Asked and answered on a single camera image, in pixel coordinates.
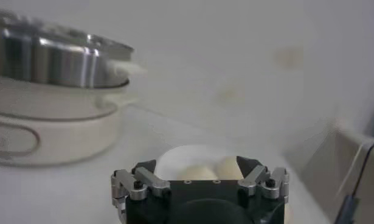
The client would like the cream electric cooker base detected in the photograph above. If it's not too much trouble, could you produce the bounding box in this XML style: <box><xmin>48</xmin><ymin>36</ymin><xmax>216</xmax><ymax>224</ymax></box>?
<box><xmin>0</xmin><ymin>74</ymin><xmax>139</xmax><ymax>168</ymax></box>

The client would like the white round plate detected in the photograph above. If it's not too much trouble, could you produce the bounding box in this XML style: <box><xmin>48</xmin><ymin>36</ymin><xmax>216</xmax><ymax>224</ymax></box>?
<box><xmin>156</xmin><ymin>144</ymin><xmax>245</xmax><ymax>181</ymax></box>

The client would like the black cable with adapter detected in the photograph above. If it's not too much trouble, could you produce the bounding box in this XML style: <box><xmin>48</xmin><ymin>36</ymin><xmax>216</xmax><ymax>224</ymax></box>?
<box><xmin>334</xmin><ymin>139</ymin><xmax>374</xmax><ymax>224</ymax></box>

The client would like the stainless steel steamer basket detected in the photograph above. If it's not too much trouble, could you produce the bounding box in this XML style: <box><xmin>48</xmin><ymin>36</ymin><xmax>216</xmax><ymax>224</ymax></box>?
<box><xmin>0</xmin><ymin>9</ymin><xmax>145</xmax><ymax>89</ymax></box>

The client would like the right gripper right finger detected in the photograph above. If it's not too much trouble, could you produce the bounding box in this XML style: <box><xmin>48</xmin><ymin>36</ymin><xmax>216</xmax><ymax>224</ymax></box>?
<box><xmin>236</xmin><ymin>155</ymin><xmax>290</xmax><ymax>204</ymax></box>

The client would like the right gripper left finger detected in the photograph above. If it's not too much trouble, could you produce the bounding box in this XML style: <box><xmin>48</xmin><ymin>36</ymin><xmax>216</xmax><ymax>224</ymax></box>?
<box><xmin>109</xmin><ymin>158</ymin><xmax>171</xmax><ymax>216</ymax></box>

